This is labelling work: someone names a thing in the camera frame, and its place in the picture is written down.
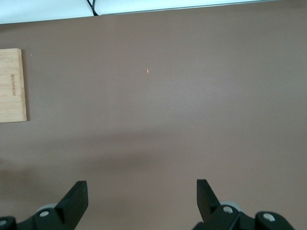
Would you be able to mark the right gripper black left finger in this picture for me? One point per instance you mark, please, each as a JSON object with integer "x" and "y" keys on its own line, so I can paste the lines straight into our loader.
{"x": 62, "y": 213}

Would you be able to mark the bamboo cutting board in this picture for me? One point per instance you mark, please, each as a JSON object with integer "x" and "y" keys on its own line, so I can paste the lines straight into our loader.
{"x": 12, "y": 91}

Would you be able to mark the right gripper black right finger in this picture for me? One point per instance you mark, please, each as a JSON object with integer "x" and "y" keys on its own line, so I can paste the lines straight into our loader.
{"x": 213, "y": 214}

